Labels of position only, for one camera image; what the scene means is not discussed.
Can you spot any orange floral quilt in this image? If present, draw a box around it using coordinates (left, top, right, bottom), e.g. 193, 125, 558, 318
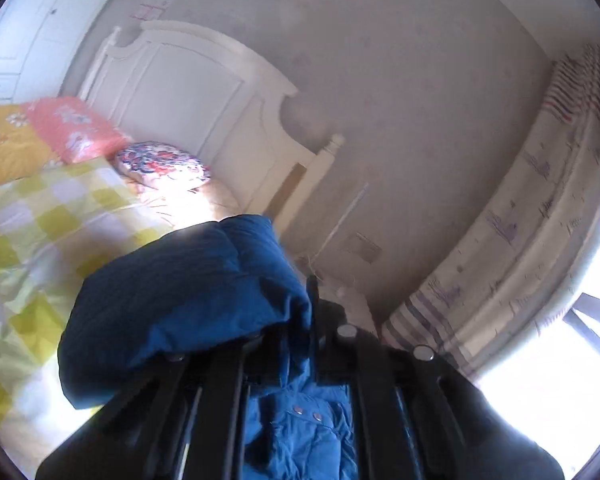
0, 104, 63, 193

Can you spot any red blue floral pillow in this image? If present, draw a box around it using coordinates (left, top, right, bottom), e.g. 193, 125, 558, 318
116, 141, 212, 191

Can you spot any white wardrobe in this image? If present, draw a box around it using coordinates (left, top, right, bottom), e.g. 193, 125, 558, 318
0, 0, 146, 106

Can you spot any paper wall notice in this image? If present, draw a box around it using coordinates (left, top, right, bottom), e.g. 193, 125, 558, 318
132, 0, 183, 23

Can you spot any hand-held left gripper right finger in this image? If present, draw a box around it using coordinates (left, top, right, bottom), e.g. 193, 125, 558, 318
306, 274, 566, 480

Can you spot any wall socket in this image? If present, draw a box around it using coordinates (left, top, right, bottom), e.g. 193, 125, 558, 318
345, 232, 383, 263

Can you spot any beige pillow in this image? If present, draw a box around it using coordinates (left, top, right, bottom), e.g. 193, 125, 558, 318
140, 180, 241, 222

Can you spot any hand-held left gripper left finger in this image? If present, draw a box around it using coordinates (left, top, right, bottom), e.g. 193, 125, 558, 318
35, 332, 266, 480

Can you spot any white nightstand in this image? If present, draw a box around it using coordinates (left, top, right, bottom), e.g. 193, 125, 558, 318
320, 280, 381, 338

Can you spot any blue puffer jacket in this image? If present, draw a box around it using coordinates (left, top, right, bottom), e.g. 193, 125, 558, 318
57, 214, 361, 480

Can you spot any silver lamp pole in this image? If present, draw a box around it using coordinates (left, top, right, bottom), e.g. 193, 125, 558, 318
320, 182, 371, 261

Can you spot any yellow checked bed sheet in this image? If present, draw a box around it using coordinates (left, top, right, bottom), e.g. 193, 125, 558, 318
0, 157, 241, 480

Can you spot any window frame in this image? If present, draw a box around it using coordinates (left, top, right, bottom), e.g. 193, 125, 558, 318
562, 292, 600, 361

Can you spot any printed beige curtain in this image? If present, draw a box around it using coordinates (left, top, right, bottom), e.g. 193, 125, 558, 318
380, 42, 600, 386

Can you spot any pink floral pillow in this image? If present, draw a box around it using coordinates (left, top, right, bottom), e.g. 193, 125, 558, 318
20, 96, 133, 165

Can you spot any white wooden headboard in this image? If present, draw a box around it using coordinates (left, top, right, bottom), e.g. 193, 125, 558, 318
77, 20, 346, 231

